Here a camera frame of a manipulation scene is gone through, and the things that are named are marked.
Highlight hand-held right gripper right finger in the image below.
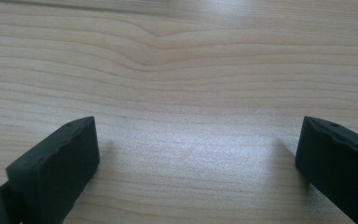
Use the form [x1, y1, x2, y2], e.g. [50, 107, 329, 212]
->
[294, 116, 358, 224]

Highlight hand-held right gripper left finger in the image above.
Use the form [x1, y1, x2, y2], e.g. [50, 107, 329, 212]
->
[5, 116, 101, 224]

